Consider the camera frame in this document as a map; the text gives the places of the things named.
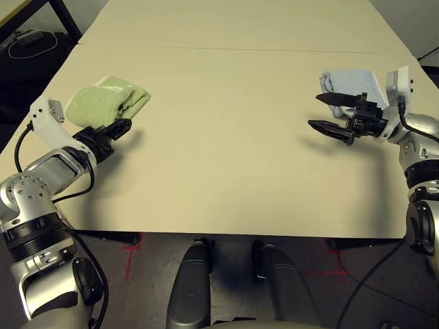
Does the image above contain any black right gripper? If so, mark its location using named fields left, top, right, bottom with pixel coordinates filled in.
left=307, top=93, right=388, bottom=147

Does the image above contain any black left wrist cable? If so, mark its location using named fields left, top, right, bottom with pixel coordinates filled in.
left=14, top=123, right=110, bottom=329

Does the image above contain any black metal frame rack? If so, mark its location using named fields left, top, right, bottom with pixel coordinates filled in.
left=416, top=40, right=439, bottom=88

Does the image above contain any green towel with white trim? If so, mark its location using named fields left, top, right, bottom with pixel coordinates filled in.
left=64, top=75, right=152, bottom=130

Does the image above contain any grey power adapter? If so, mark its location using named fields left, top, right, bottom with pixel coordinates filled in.
left=16, top=30, right=43, bottom=45

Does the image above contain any folded light blue towel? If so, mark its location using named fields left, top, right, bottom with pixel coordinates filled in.
left=319, top=69, right=390, bottom=119

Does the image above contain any thin black floor cable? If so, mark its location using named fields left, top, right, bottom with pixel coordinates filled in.
left=337, top=251, right=439, bottom=309

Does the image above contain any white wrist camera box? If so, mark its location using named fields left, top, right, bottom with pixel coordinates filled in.
left=377, top=65, right=413, bottom=142
left=27, top=97, right=99, bottom=166

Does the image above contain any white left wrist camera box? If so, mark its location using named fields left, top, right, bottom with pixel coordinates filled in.
left=27, top=97, right=99, bottom=166

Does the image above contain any wooden side table black frame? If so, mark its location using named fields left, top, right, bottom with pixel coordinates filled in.
left=0, top=0, right=83, bottom=45

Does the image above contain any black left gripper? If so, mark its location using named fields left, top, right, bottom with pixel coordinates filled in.
left=73, top=119, right=133, bottom=162

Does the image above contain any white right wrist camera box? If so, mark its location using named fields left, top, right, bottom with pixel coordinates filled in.
left=377, top=65, right=413, bottom=142

